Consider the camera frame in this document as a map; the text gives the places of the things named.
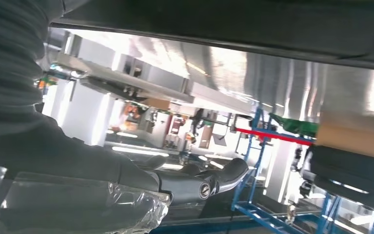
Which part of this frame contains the cardboard box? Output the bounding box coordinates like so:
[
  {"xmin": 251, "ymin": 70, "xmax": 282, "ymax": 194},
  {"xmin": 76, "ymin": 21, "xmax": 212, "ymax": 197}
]
[{"xmin": 315, "ymin": 109, "xmax": 374, "ymax": 163}]

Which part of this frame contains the red horizontal bar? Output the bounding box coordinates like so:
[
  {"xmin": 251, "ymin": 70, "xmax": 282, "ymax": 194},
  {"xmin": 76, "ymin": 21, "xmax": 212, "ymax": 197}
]
[{"xmin": 234, "ymin": 127, "xmax": 315, "ymax": 147}]

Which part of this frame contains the green plastic crate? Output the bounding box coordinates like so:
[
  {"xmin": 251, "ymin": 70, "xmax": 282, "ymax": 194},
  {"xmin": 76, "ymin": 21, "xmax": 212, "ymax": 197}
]
[{"xmin": 268, "ymin": 113, "xmax": 320, "ymax": 138}]

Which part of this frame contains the white desk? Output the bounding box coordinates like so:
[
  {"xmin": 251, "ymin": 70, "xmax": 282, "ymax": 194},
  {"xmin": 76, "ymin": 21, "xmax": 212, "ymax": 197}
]
[{"xmin": 56, "ymin": 51, "xmax": 255, "ymax": 116}]

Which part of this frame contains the black item in box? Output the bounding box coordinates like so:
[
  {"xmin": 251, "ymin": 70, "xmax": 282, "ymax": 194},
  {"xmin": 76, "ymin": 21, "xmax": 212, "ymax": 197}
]
[{"xmin": 308, "ymin": 144, "xmax": 374, "ymax": 212}]

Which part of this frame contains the blue wheeled cart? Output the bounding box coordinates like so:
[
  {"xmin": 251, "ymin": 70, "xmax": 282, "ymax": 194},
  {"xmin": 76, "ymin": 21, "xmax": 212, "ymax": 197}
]
[{"xmin": 230, "ymin": 107, "xmax": 374, "ymax": 234}]

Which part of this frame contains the stainless steel workbench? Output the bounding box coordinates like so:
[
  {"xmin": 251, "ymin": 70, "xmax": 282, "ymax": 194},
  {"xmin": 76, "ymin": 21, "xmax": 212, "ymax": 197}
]
[{"xmin": 62, "ymin": 28, "xmax": 374, "ymax": 125}]

